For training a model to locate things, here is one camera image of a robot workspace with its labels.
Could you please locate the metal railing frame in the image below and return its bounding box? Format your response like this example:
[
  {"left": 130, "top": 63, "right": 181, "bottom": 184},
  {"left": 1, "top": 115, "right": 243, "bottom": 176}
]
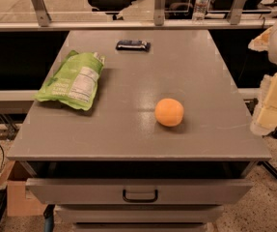
[{"left": 0, "top": 0, "right": 275, "bottom": 32}]

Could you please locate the black drawer handle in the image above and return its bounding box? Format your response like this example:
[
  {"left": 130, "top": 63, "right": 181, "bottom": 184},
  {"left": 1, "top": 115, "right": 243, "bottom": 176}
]
[{"left": 123, "top": 189, "right": 158, "bottom": 203}]

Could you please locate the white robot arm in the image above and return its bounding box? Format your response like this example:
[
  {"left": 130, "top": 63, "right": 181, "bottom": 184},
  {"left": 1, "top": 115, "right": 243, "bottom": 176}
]
[{"left": 248, "top": 20, "right": 277, "bottom": 135}]

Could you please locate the cardboard box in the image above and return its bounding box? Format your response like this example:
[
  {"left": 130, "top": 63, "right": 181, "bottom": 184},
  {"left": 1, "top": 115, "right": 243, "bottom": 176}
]
[{"left": 0, "top": 160, "right": 46, "bottom": 217}]

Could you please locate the open top drawer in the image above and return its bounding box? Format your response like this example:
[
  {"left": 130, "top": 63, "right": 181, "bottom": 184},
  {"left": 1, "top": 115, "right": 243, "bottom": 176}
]
[{"left": 25, "top": 160, "right": 255, "bottom": 207}]

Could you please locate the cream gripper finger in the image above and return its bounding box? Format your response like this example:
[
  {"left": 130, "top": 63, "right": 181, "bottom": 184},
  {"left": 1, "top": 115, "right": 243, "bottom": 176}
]
[
  {"left": 250, "top": 73, "right": 277, "bottom": 135},
  {"left": 248, "top": 27, "right": 271, "bottom": 52}
]

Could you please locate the dark blue snack bar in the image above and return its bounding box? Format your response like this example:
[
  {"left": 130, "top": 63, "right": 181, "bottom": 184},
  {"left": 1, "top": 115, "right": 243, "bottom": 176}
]
[{"left": 116, "top": 40, "right": 151, "bottom": 52}]

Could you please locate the grey drawer cabinet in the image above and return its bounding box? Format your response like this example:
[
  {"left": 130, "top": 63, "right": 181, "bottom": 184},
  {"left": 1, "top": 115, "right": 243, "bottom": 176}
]
[{"left": 8, "top": 30, "right": 270, "bottom": 232}]

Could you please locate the orange fruit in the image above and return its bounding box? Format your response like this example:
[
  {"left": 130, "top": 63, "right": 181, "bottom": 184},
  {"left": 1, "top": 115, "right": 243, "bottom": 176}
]
[{"left": 154, "top": 99, "right": 184, "bottom": 127}]

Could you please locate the green snack bag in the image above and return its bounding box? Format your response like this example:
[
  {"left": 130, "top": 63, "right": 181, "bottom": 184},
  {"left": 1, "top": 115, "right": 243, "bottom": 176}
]
[{"left": 35, "top": 50, "right": 105, "bottom": 111}]

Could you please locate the clear plastic water bottle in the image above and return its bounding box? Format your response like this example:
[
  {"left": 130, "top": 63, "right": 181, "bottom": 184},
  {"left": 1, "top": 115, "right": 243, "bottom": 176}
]
[{"left": 192, "top": 0, "right": 209, "bottom": 20}]

